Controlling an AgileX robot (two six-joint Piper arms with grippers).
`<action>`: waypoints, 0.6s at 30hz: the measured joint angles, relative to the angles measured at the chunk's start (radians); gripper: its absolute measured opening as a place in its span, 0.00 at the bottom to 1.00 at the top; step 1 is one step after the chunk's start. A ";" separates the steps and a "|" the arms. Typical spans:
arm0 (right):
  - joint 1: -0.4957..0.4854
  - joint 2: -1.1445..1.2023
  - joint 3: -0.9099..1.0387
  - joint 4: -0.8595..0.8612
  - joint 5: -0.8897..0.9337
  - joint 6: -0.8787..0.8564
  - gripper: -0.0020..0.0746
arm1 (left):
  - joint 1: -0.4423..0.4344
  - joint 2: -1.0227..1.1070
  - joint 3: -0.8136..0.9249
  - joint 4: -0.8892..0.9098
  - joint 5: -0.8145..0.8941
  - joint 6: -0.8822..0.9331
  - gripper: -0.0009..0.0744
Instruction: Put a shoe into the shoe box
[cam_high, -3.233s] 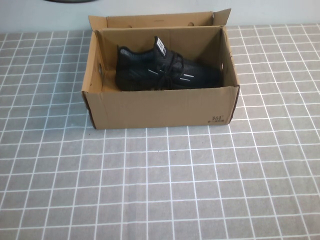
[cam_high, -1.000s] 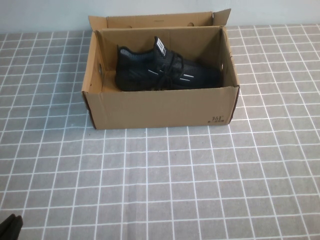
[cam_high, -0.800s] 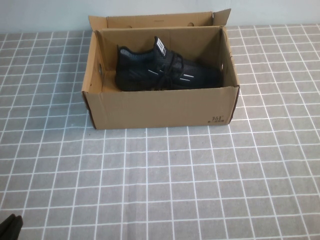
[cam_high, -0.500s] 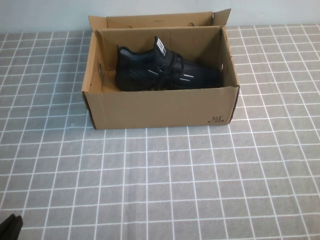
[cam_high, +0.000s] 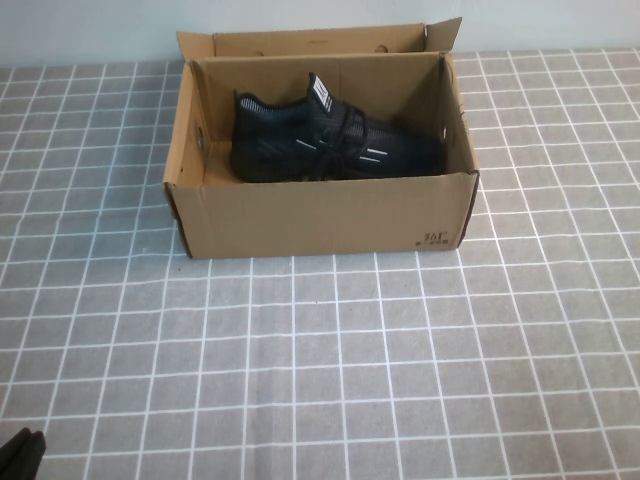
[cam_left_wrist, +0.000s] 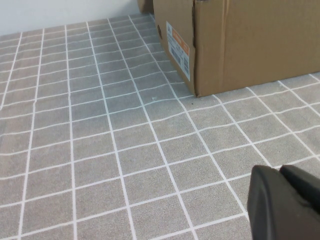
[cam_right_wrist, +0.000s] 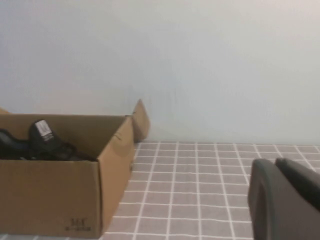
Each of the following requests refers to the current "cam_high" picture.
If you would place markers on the black mesh sneaker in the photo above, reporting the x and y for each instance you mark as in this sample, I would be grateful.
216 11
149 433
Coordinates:
400 150

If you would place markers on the brown cardboard shoe box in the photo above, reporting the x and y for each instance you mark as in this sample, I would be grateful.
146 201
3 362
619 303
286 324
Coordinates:
350 215

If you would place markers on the grey white-grid tablecloth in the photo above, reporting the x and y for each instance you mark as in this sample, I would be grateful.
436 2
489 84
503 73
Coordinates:
450 350

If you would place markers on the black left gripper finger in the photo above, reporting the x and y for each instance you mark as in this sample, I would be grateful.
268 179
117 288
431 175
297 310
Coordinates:
37 460
14 460

